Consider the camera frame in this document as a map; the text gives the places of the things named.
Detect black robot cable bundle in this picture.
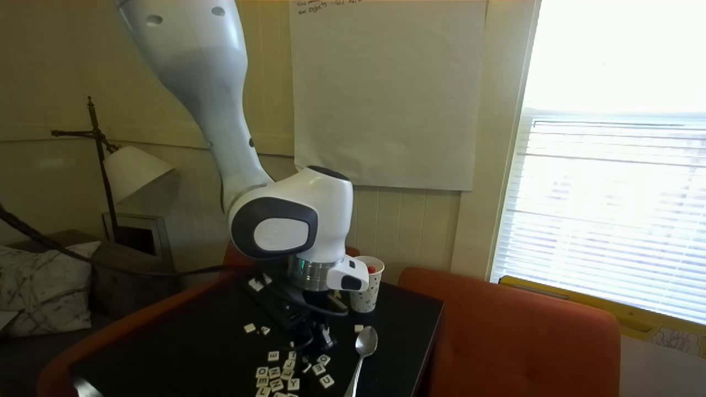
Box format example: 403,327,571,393
0,204,251,282

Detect white patterned pillow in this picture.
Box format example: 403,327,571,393
0,239,104,339

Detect long orange sofa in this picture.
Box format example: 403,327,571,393
33,241,256,397

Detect black square side table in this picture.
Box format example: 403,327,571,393
69,263,446,397

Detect white framed dark box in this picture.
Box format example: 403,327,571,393
100,213,177,261

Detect shiny metal object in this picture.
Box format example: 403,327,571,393
71,375,105,397

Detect white dotted paper cup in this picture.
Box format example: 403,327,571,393
349,253,386,316

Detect yellow wooden ledge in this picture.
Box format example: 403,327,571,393
496,274,706,342

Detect large white paper sheet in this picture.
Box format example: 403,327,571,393
286,0,489,195

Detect brown cushion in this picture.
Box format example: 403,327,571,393
89,239,183,321

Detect orange armchair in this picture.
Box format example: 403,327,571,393
394,264,624,397

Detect metal spoon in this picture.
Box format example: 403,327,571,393
341,325,382,397

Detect white window blinds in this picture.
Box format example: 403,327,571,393
489,109,706,327

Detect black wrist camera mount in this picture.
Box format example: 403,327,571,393
244,271,316,348

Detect floor lamp with white shade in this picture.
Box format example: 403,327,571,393
48,96,177,241

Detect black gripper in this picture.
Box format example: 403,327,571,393
288,286,352,354

